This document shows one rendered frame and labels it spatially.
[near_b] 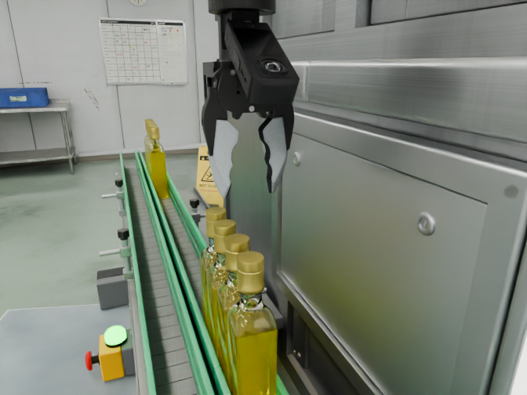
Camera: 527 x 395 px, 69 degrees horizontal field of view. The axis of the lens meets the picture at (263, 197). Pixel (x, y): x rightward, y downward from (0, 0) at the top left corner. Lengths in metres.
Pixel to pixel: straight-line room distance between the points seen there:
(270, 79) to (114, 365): 0.73
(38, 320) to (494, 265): 1.09
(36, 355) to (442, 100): 0.99
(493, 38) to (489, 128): 0.08
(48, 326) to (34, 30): 5.47
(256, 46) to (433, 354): 0.34
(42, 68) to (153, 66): 1.47
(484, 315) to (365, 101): 0.25
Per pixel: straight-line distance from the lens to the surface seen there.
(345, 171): 0.50
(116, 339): 0.92
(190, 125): 6.47
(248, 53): 0.37
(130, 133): 6.38
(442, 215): 0.38
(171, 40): 6.36
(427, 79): 0.39
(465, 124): 0.36
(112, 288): 1.15
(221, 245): 0.59
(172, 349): 0.80
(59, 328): 1.17
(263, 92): 0.34
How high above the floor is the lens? 1.39
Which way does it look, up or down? 19 degrees down
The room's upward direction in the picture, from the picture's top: straight up
